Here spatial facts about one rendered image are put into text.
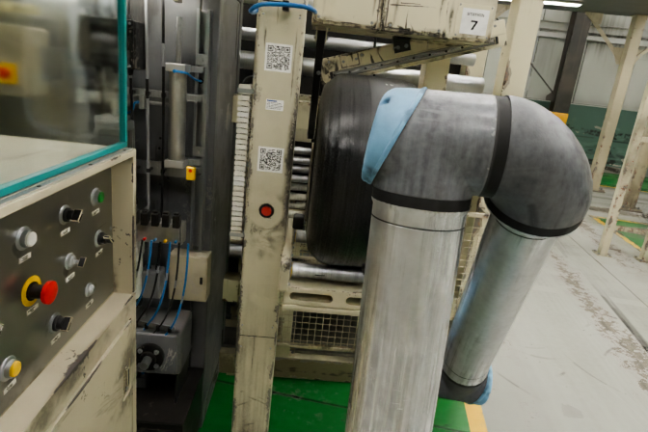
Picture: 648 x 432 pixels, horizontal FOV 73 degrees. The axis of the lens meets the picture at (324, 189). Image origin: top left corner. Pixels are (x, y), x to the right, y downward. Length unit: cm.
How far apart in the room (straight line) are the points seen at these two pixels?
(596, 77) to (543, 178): 1094
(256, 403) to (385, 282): 124
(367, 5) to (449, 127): 111
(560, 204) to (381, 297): 22
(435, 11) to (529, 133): 114
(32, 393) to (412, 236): 72
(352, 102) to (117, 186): 61
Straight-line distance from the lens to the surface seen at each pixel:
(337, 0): 154
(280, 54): 127
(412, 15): 157
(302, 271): 132
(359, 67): 167
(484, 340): 78
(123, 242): 117
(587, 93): 1139
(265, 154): 130
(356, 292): 134
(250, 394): 168
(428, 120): 48
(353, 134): 111
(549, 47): 1110
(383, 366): 55
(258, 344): 155
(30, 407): 94
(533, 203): 52
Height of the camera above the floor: 149
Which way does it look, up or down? 15 degrees down
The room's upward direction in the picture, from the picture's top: 6 degrees clockwise
